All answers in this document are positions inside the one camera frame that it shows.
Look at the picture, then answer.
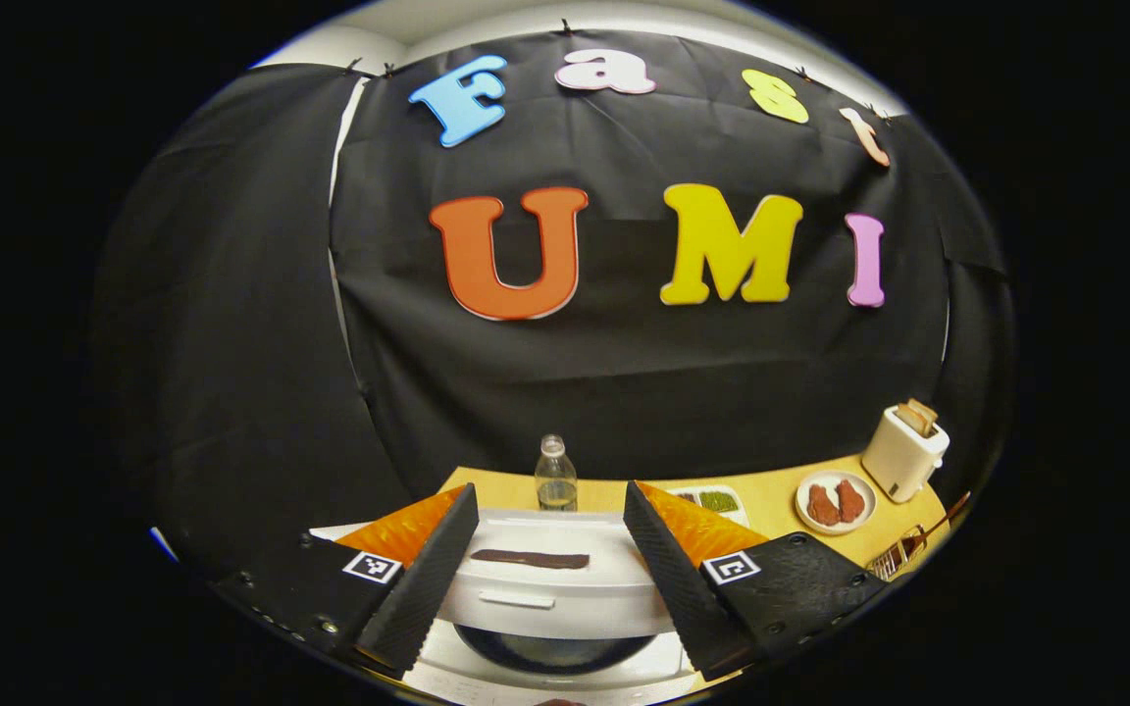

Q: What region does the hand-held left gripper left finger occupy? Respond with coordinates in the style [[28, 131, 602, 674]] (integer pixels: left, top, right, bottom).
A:
[[212, 482, 481, 680]]

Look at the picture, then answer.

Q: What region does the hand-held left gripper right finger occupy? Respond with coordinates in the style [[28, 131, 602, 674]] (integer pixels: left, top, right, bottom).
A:
[[622, 480, 890, 682]]

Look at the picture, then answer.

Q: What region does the white rice cooker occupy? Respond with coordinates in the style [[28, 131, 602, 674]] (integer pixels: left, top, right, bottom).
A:
[[310, 507, 713, 706]]

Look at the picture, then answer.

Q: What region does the metal wire chopstick holder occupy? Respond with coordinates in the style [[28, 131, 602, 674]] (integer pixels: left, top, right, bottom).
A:
[[864, 525, 929, 581]]

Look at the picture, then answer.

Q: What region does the white divided seasoning tray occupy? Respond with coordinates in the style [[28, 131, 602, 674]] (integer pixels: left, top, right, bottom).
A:
[[668, 485, 750, 530]]

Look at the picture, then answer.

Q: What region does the clear plastic bottle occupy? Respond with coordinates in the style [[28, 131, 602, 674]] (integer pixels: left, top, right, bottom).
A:
[[535, 434, 579, 513]]

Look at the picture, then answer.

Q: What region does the white round plate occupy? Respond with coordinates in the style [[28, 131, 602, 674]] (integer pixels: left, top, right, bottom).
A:
[[795, 471, 878, 535]]

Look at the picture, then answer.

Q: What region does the black backdrop cloth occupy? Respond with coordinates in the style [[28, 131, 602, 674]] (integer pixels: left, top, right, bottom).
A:
[[89, 29, 1017, 580]]

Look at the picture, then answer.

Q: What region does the white toaster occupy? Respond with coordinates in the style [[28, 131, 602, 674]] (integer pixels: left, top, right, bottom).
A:
[[861, 405, 950, 504]]

